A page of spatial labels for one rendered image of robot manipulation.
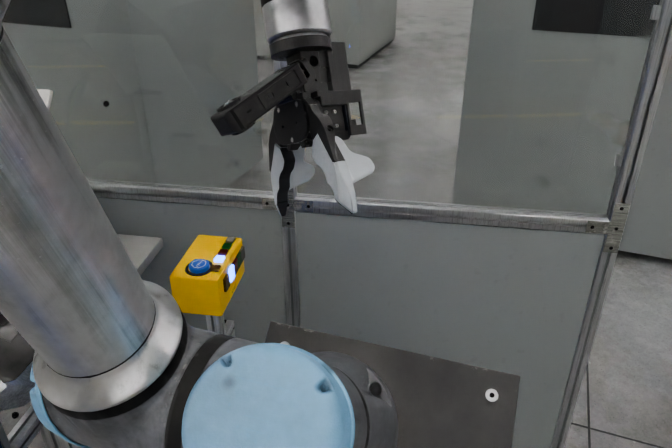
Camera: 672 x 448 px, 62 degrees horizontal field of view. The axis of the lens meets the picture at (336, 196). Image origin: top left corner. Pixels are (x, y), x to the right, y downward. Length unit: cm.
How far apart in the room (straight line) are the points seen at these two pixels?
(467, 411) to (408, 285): 103
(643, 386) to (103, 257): 245
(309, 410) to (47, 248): 21
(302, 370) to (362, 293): 125
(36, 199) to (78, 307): 9
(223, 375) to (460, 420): 29
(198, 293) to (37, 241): 81
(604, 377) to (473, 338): 99
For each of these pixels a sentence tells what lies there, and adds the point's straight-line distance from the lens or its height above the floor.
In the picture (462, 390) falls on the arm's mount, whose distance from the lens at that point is 64.
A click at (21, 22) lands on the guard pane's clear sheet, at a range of 170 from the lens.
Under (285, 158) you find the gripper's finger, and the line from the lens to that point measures 67.
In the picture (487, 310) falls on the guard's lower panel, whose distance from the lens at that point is 170.
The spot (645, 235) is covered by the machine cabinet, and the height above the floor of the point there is 17.
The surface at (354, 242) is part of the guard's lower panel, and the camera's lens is 158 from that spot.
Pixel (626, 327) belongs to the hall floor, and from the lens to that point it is 294.
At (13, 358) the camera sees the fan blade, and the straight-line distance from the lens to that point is 95.
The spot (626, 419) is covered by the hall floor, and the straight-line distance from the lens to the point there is 251.
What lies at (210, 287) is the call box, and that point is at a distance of 113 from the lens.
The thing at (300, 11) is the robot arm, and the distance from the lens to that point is 64.
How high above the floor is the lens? 171
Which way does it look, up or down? 27 degrees down
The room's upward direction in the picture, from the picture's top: straight up
